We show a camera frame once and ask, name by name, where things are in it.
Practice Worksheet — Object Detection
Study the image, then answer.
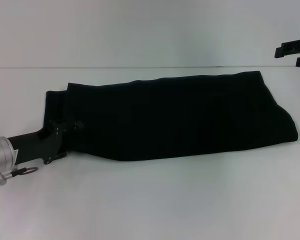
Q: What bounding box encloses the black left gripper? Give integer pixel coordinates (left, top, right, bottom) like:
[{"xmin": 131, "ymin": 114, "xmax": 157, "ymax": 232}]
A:
[{"xmin": 6, "ymin": 119, "xmax": 85, "ymax": 166}]

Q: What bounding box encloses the black t-shirt with FREE print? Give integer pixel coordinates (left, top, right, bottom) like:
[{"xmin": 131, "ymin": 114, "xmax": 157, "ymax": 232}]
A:
[{"xmin": 45, "ymin": 70, "xmax": 299, "ymax": 162}]

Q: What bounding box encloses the thin left arm cable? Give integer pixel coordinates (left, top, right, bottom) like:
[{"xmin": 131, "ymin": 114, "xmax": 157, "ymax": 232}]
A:
[{"xmin": 3, "ymin": 166, "xmax": 39, "ymax": 176}]

